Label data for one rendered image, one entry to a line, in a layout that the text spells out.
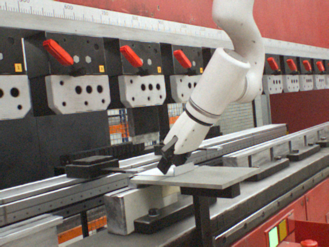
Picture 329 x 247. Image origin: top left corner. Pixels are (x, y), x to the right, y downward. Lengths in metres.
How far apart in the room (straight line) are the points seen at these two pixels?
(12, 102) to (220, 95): 0.42
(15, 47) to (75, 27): 0.15
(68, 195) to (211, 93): 0.53
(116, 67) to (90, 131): 0.65
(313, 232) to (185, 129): 0.50
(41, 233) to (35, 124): 0.66
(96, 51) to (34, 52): 0.13
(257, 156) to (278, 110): 1.66
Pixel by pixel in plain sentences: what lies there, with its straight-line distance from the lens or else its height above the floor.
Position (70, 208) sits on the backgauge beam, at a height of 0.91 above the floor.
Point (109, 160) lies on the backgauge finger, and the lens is 1.16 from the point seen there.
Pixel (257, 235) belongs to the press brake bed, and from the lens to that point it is 1.25.
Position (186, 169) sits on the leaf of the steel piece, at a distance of 0.95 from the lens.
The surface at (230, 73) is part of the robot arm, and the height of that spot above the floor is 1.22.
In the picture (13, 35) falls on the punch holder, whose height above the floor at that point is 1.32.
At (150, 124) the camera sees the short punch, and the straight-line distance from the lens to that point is 1.02.
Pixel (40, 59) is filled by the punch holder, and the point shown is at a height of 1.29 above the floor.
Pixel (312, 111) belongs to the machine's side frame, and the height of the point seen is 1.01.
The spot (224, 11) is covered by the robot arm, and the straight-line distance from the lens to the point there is 0.84.
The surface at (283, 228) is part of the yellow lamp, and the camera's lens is 1.09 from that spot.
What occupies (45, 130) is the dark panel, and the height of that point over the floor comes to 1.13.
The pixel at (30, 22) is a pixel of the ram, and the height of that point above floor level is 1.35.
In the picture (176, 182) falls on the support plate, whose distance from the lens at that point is 0.86.
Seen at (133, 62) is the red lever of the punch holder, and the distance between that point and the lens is 0.90.
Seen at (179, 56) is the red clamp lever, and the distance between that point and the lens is 1.04.
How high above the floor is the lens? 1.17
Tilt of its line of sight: 3 degrees down
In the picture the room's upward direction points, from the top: 6 degrees counter-clockwise
